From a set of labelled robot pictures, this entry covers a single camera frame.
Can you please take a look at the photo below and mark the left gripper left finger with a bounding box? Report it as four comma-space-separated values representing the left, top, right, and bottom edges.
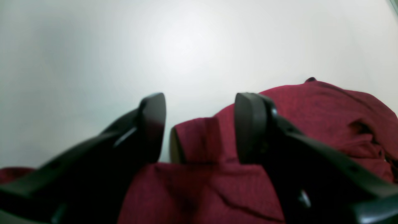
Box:
1, 93, 166, 224

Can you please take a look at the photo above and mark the dark red t-shirt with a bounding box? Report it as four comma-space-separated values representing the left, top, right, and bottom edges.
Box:
1, 78, 397, 224

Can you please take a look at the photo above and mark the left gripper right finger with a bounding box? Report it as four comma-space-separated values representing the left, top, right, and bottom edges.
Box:
234, 93, 398, 224

